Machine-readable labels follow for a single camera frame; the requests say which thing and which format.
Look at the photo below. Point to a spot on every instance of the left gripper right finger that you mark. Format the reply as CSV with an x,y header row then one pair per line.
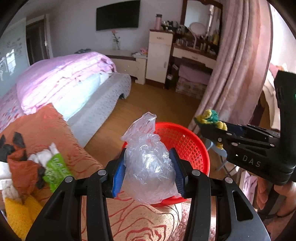
x,y
194,184

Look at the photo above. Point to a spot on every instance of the low white tv cabinet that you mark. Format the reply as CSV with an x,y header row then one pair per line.
x,y
128,63

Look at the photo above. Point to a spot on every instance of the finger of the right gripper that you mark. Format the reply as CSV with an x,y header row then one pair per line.
x,y
227,138
248,130

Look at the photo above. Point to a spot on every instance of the floral pink bed sheet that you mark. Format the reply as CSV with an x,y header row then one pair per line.
x,y
10,108

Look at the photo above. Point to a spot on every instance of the orange crumpled bag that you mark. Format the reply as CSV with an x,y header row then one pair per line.
x,y
27,176

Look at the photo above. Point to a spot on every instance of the bed with grey cover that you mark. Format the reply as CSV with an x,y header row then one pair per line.
x,y
88,104

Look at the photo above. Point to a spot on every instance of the pink curtain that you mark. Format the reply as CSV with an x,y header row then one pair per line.
x,y
243,61

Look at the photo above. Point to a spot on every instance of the dressing table mirror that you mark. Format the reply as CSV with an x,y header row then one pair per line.
x,y
208,13

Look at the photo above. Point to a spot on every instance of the purple cushioned stool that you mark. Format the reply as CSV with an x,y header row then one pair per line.
x,y
192,82

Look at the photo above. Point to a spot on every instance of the green yellow fuzzy sock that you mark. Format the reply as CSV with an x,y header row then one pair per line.
x,y
209,118

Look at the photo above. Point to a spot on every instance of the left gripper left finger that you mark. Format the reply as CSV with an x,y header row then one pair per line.
x,y
103,184

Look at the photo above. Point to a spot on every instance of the light blue plastic stool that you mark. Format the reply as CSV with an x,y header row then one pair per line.
x,y
219,168

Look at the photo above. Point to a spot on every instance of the pink quilt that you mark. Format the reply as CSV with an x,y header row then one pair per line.
x,y
42,81

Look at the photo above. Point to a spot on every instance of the clear plastic bag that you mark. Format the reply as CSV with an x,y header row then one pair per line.
x,y
149,172

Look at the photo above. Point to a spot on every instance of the yellow knitted cloth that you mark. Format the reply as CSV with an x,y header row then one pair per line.
x,y
21,216

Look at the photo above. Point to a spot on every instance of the person's right hand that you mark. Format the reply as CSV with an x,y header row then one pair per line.
x,y
288,206

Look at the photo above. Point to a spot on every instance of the white tall cabinet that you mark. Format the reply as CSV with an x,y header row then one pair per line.
x,y
158,56

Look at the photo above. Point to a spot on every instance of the orange rose patterned blanket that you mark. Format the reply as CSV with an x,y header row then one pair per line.
x,y
60,217

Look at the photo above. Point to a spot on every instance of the vase with flower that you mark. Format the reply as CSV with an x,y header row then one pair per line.
x,y
116,39

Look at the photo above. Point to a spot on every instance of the black crumpled plastic bag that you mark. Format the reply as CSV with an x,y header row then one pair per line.
x,y
17,145

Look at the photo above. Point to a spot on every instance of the dark wood dressing table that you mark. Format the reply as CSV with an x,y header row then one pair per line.
x,y
194,48

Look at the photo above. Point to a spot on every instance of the green snack wrapper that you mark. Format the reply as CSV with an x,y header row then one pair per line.
x,y
55,172

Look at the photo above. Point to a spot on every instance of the white paper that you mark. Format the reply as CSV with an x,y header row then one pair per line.
x,y
44,156

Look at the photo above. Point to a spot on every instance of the pink thermos bottle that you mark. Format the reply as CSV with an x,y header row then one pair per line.
x,y
158,22

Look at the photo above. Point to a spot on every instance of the red plastic mesh basket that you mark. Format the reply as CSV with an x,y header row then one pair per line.
x,y
189,147

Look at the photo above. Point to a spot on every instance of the black wall television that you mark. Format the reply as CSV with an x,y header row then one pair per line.
x,y
120,15

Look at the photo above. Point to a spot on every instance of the glass door wardrobe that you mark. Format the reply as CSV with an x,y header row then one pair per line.
x,y
14,55

